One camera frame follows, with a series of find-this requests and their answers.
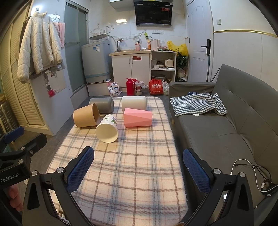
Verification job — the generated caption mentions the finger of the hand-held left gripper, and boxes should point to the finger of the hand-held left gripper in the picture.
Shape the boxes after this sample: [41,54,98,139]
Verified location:
[0,126,48,167]

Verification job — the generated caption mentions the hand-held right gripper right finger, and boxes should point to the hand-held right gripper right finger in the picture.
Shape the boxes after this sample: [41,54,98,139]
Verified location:
[182,148,255,226]

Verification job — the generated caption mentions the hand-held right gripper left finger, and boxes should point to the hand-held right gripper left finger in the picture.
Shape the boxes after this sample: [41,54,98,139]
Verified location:
[22,146,95,226]

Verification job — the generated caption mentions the white printed paper cup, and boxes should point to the white printed paper cup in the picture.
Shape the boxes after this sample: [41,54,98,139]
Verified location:
[96,114,118,143]

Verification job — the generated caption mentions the brown paper cup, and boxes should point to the brown paper cup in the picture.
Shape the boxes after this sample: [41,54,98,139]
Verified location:
[73,103,101,128]

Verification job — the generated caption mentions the grey plastic cup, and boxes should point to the grey plastic cup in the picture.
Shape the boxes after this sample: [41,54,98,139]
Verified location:
[89,97,114,114]

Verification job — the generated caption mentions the pink faceted cup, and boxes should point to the pink faceted cup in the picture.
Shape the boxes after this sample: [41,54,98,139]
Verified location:
[124,108,153,127]

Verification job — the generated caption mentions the cream plastic cup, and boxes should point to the cream plastic cup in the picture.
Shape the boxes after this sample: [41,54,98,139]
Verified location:
[121,96,147,113]

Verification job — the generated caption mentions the person's left hand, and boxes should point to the person's left hand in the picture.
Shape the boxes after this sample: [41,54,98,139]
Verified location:
[7,184,23,210]

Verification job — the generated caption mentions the louvered wardrobe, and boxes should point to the louvered wardrobe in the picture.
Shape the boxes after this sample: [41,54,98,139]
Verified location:
[0,0,55,137]

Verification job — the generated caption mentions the grey sofa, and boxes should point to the grey sofa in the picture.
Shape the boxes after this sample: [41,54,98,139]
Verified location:
[168,64,278,220]

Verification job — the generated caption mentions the plaid blanket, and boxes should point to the plaid blanket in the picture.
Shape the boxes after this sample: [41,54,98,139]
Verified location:
[46,96,189,226]

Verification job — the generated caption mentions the green checked cloth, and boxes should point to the green checked cloth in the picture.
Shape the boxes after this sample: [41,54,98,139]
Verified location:
[169,93,228,116]

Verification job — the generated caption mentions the white washing machine base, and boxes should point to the white washing machine base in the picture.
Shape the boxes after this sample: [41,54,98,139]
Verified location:
[86,80,113,97]

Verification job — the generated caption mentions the white printed package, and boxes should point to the white printed package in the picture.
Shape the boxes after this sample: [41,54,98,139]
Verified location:
[107,82,120,96]

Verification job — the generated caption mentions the cream puffer jacket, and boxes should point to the cream puffer jacket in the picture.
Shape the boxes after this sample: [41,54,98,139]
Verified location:
[17,11,64,82]

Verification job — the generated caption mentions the red shopping bag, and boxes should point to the red shopping bag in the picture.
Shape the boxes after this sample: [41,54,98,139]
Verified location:
[149,79,164,95]

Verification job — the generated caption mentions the red thermos flask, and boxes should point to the red thermos flask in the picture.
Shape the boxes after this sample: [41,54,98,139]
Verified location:
[126,78,136,96]

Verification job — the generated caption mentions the cartoon print bin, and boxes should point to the cartoon print bin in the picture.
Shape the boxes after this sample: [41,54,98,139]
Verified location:
[134,81,144,96]

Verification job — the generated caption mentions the frosted glass sliding door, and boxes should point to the frosted glass sliding door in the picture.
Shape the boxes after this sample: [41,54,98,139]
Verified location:
[64,1,89,94]

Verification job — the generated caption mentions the pink hanging clothes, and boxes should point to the pink hanging clothes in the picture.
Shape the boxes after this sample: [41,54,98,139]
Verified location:
[53,22,66,49]

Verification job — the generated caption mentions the grey washing machine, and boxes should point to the grey washing machine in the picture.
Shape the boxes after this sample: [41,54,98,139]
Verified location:
[81,40,113,83]

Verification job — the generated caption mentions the white kitchen cabinet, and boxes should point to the white kitchen cabinet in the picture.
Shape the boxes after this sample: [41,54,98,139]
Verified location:
[109,50,177,88]

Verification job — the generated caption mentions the green plant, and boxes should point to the green plant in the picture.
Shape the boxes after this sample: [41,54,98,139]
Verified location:
[176,52,188,68]

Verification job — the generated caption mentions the yellow plastic bag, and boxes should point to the yellow plastic bag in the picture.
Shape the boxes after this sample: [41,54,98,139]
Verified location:
[167,41,189,56]

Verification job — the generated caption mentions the basin with white hanger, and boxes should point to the basin with white hanger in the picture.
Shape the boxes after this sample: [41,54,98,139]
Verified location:
[89,23,109,41]

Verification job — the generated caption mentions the white door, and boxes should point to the white door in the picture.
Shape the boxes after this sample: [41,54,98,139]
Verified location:
[186,0,214,82]

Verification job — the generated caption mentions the black range hood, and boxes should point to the black range hood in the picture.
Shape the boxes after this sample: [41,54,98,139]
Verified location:
[133,1,174,26]

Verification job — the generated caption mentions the white cable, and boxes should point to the white cable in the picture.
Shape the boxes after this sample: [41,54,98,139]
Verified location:
[230,159,272,197]

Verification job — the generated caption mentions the black cable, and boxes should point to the black cable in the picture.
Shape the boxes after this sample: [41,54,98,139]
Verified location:
[235,163,275,195]

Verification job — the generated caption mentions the black door lock handle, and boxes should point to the black door lock handle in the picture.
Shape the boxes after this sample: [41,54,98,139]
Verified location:
[201,39,211,55]

